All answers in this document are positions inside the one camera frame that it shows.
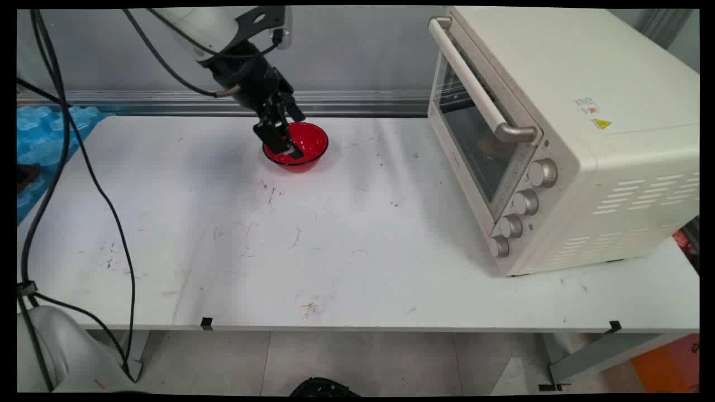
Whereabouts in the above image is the grey table leg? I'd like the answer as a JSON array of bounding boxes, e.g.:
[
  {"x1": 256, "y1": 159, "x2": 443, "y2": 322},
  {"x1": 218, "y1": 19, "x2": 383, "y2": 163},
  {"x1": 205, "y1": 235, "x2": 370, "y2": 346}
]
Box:
[{"x1": 126, "y1": 331, "x2": 151, "y2": 384}]

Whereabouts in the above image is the black cable at arm base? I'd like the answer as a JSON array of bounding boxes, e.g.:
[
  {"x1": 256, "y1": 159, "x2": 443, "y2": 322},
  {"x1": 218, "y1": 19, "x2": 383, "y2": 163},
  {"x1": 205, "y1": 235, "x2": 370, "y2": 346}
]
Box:
[{"x1": 27, "y1": 291, "x2": 135, "y2": 380}]

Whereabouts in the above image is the cream toaster oven body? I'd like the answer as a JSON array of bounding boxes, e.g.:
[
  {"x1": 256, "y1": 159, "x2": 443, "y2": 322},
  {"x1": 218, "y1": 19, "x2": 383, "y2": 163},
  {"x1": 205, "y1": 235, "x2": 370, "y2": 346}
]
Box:
[{"x1": 427, "y1": 7, "x2": 700, "y2": 277}]

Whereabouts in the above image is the orange box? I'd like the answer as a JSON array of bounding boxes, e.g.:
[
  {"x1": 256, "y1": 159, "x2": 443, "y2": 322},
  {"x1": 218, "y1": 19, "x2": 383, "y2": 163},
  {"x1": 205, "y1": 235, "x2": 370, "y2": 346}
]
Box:
[{"x1": 631, "y1": 334, "x2": 700, "y2": 394}]

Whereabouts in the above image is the oven glass door with handle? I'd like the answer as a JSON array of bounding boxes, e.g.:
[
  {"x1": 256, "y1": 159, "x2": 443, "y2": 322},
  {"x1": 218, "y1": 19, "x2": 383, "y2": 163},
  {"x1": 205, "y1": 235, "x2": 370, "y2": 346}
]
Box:
[{"x1": 427, "y1": 17, "x2": 545, "y2": 224}]

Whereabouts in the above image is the dark brown object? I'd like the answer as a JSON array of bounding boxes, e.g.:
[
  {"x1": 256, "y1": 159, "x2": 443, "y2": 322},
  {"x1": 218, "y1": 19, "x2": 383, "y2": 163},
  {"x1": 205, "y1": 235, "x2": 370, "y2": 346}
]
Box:
[{"x1": 17, "y1": 165, "x2": 41, "y2": 195}]

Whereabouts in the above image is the wrist camera with black bracket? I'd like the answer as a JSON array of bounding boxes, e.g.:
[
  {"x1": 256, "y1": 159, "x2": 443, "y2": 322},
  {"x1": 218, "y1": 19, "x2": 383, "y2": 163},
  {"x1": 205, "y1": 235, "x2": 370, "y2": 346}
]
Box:
[{"x1": 235, "y1": 7, "x2": 293, "y2": 51}]

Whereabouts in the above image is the brown bread slice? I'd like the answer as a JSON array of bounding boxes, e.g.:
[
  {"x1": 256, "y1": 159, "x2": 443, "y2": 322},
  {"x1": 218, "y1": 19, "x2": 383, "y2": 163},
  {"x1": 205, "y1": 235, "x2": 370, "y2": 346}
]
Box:
[{"x1": 476, "y1": 132, "x2": 512, "y2": 165}]

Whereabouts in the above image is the red patterned object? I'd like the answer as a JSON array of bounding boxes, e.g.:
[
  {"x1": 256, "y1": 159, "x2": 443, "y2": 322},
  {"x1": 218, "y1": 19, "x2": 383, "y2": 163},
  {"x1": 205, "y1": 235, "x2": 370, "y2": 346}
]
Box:
[{"x1": 672, "y1": 228, "x2": 700, "y2": 274}]

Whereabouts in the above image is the grey table leg brace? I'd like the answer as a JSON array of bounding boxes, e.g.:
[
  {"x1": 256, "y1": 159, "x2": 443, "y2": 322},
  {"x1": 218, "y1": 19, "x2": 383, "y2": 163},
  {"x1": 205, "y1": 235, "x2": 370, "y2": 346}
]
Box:
[{"x1": 545, "y1": 332, "x2": 689, "y2": 387}]

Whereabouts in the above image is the thick black cable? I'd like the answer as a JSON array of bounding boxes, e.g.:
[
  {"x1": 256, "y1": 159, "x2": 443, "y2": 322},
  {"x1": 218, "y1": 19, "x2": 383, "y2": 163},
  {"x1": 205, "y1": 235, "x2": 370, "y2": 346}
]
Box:
[{"x1": 17, "y1": 8, "x2": 73, "y2": 391}]

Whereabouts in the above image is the red bowl with black rim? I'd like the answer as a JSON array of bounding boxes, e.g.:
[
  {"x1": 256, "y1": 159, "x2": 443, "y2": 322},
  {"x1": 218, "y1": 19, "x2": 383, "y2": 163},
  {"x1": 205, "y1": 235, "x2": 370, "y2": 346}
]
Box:
[{"x1": 261, "y1": 122, "x2": 329, "y2": 173}]

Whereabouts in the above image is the black round floor object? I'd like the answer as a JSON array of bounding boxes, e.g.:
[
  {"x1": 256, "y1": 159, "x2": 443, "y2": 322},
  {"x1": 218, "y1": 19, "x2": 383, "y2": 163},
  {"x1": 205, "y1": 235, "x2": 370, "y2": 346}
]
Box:
[{"x1": 289, "y1": 377, "x2": 361, "y2": 398}]

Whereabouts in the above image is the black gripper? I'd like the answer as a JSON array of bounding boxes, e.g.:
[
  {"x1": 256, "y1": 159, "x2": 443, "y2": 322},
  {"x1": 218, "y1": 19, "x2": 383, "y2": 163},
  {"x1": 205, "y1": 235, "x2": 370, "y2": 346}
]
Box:
[{"x1": 199, "y1": 42, "x2": 307, "y2": 161}]

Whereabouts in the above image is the aluminium rail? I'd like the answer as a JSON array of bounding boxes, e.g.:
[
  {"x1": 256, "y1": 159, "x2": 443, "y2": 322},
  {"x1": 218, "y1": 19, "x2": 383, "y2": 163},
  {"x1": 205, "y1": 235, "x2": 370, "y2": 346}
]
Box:
[{"x1": 17, "y1": 90, "x2": 432, "y2": 117}]

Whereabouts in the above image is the blue bubble foam sheet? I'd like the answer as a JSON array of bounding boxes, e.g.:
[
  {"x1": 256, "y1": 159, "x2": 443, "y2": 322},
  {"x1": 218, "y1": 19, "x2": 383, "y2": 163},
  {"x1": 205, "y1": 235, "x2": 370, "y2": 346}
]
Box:
[{"x1": 17, "y1": 105, "x2": 116, "y2": 225}]

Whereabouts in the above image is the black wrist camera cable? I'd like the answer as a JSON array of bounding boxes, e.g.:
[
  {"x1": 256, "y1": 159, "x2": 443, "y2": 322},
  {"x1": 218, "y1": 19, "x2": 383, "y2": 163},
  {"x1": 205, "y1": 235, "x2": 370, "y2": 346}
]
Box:
[{"x1": 146, "y1": 8, "x2": 281, "y2": 60}]

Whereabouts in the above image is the thin black cable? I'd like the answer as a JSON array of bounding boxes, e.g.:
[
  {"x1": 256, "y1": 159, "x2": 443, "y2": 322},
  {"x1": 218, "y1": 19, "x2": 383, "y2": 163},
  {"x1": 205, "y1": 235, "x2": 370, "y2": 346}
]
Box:
[{"x1": 38, "y1": 8, "x2": 137, "y2": 372}]

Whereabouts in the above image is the short black background cable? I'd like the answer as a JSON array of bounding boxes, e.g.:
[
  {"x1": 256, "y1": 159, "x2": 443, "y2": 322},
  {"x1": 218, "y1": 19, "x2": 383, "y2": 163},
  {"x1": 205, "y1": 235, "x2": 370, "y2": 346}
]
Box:
[{"x1": 17, "y1": 77, "x2": 61, "y2": 104}]

